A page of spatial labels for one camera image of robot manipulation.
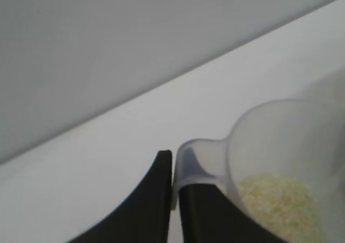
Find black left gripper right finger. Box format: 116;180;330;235
179;183;270;243

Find white rice grains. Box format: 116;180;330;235
238;174;324;243

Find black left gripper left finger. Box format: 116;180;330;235
67;150;173;243

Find translucent plastic measuring cup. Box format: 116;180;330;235
172;99;345;243

